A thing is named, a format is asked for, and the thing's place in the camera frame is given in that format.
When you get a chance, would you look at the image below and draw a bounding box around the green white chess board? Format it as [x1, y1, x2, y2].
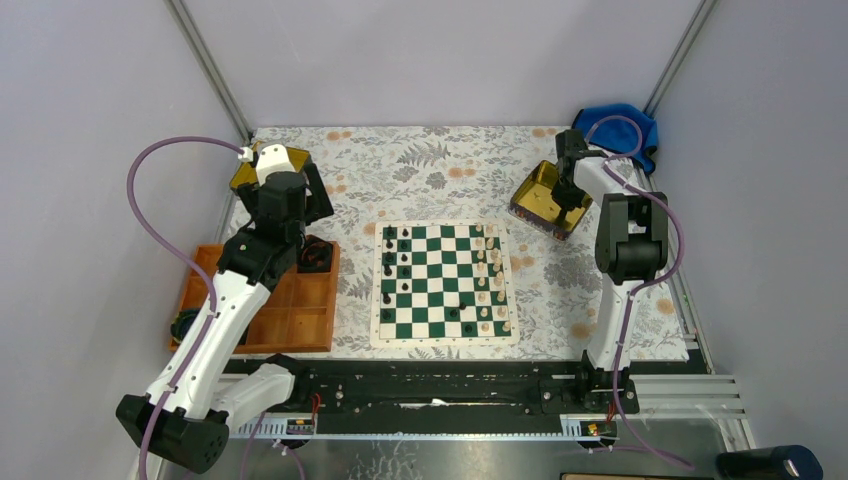
[369, 219, 520, 348]

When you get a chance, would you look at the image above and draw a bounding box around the orange compartment tray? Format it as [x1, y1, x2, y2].
[166, 241, 342, 355]

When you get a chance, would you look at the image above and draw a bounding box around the empty gold tin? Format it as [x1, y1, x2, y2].
[230, 144, 311, 191]

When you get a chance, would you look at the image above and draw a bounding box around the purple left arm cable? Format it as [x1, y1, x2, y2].
[125, 136, 254, 480]

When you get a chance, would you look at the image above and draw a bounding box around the black cylinder bottom right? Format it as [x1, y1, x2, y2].
[716, 445, 824, 480]

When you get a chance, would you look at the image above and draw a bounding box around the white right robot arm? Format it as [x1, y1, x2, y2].
[551, 129, 669, 412]

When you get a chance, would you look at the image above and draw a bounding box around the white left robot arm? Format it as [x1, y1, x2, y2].
[116, 136, 334, 479]

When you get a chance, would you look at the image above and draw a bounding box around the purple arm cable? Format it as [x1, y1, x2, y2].
[125, 136, 254, 480]
[584, 115, 696, 473]

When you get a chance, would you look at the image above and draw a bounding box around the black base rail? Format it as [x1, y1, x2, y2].
[271, 357, 639, 415]

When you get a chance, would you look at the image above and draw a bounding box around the gold tin with chess pieces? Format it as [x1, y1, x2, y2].
[508, 160, 592, 241]

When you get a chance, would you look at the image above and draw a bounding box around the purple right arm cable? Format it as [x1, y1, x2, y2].
[584, 115, 696, 473]

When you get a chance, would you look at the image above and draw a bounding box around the blue cloth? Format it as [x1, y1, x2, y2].
[571, 103, 659, 175]

